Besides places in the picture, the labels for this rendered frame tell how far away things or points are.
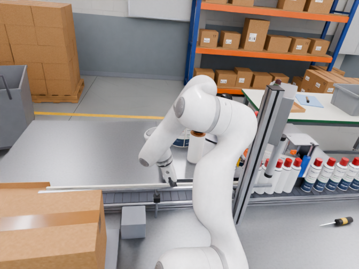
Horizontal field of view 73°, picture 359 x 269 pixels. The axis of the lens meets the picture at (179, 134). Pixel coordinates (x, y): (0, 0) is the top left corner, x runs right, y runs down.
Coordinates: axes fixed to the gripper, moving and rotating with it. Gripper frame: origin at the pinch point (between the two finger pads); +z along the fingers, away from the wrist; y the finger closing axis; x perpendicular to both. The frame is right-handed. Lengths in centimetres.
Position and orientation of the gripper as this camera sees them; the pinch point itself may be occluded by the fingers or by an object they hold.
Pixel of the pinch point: (173, 184)
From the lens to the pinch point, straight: 119.8
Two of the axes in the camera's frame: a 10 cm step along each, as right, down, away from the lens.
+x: -9.6, 2.9, 0.2
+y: -1.4, -5.2, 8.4
